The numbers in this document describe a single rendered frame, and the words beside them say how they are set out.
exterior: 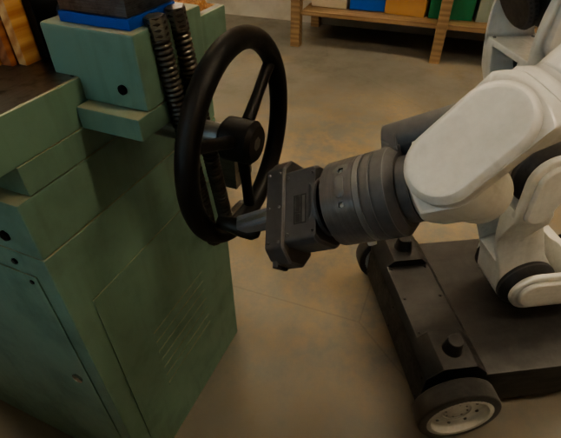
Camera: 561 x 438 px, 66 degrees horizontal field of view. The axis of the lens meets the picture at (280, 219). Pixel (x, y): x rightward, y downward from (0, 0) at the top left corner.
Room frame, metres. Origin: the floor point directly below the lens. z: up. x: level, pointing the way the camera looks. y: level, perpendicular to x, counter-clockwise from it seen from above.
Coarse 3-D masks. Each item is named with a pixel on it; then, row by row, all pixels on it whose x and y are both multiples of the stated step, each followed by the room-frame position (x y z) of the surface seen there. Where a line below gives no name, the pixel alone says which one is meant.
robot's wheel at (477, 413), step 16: (448, 384) 0.51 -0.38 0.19; (464, 384) 0.51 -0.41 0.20; (480, 384) 0.51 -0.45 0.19; (416, 400) 0.51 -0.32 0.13; (432, 400) 0.49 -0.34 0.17; (448, 400) 0.48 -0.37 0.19; (464, 400) 0.48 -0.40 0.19; (480, 400) 0.48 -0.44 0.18; (496, 400) 0.49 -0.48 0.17; (416, 416) 0.48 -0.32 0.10; (432, 416) 0.47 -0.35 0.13; (448, 416) 0.50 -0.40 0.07; (464, 416) 0.50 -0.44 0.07; (480, 416) 0.50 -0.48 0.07; (432, 432) 0.47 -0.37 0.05; (448, 432) 0.48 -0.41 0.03; (464, 432) 0.48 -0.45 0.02
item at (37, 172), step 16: (64, 144) 0.47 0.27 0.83; (80, 144) 0.49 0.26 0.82; (96, 144) 0.51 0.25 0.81; (32, 160) 0.43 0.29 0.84; (48, 160) 0.44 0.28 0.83; (64, 160) 0.46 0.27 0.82; (80, 160) 0.48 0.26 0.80; (16, 176) 0.41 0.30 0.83; (32, 176) 0.42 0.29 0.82; (48, 176) 0.44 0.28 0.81; (32, 192) 0.41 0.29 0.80
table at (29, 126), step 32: (32, 64) 0.56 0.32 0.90; (0, 96) 0.46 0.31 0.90; (32, 96) 0.46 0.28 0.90; (64, 96) 0.49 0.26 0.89; (0, 128) 0.41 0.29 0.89; (32, 128) 0.44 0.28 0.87; (64, 128) 0.48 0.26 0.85; (96, 128) 0.49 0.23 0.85; (128, 128) 0.47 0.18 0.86; (160, 128) 0.50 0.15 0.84; (0, 160) 0.40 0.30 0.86
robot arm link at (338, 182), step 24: (288, 168) 0.41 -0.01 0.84; (312, 168) 0.39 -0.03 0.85; (336, 168) 0.36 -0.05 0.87; (288, 192) 0.38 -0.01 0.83; (312, 192) 0.36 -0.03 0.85; (336, 192) 0.33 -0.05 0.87; (288, 216) 0.36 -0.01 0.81; (312, 216) 0.34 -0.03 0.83; (336, 216) 0.32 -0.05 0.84; (360, 216) 0.31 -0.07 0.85; (288, 240) 0.33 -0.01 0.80; (312, 240) 0.32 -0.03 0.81; (336, 240) 0.32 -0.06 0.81; (360, 240) 0.31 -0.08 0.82; (288, 264) 0.33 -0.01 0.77
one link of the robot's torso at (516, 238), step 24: (552, 168) 0.69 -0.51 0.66; (528, 192) 0.69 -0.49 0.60; (552, 192) 0.68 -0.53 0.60; (504, 216) 0.72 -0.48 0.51; (528, 216) 0.68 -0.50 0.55; (552, 216) 0.70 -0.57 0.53; (480, 240) 0.82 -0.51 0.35; (504, 240) 0.73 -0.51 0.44; (528, 240) 0.74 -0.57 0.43; (480, 264) 0.82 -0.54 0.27; (504, 264) 0.73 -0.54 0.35; (528, 264) 0.74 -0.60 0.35; (504, 288) 0.72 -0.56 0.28
